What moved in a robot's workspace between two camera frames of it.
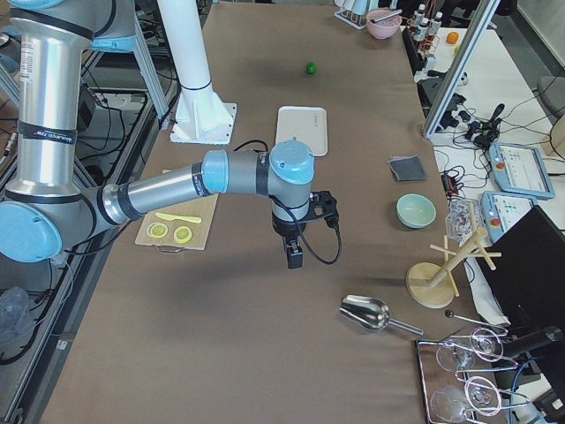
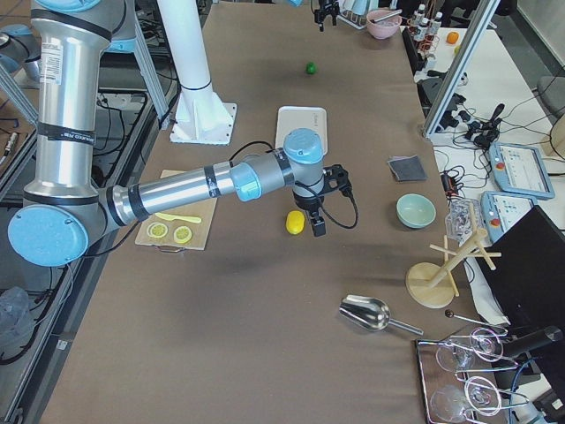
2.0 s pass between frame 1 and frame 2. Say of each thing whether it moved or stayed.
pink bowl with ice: stayed
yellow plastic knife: stayed
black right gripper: moved
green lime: stayed
